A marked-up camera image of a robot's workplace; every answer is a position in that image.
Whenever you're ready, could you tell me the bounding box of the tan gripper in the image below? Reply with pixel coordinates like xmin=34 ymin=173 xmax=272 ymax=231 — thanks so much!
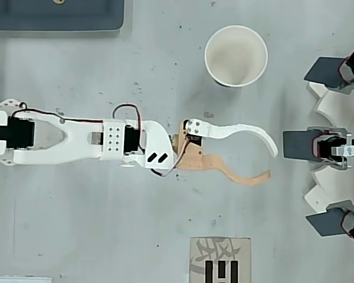
xmin=169 ymin=119 xmax=279 ymax=187

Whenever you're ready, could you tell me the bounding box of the white paper cup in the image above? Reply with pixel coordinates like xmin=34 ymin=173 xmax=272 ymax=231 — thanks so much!
xmin=204 ymin=25 xmax=268 ymax=88

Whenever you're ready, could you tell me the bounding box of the dark grey flat paddle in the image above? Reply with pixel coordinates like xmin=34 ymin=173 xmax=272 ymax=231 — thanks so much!
xmin=303 ymin=57 xmax=348 ymax=89
xmin=305 ymin=209 xmax=348 ymax=238
xmin=283 ymin=130 xmax=315 ymax=162

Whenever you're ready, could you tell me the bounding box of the white round star-shaped fixture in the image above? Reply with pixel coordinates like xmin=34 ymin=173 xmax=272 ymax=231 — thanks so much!
xmin=303 ymin=81 xmax=354 ymax=216

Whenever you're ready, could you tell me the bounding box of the printed grey paper card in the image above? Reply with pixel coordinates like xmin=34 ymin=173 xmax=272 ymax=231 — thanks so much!
xmin=189 ymin=236 xmax=252 ymax=283

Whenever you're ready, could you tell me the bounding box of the dark grey plastic tray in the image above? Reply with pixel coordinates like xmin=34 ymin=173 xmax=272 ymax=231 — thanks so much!
xmin=0 ymin=0 xmax=126 ymax=32

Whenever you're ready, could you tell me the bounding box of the wrist servo cable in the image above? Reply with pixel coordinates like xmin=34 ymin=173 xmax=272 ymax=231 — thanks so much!
xmin=149 ymin=137 xmax=192 ymax=177

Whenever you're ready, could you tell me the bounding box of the looped red black cable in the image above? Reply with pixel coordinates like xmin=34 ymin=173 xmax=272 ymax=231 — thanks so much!
xmin=112 ymin=103 xmax=147 ymax=153

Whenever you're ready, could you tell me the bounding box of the silver metal bracket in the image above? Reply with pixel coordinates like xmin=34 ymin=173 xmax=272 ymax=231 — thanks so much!
xmin=332 ymin=134 xmax=354 ymax=169

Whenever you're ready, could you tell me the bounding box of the red and black arm cable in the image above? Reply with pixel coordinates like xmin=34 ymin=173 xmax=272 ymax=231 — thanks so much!
xmin=11 ymin=101 xmax=104 ymax=123

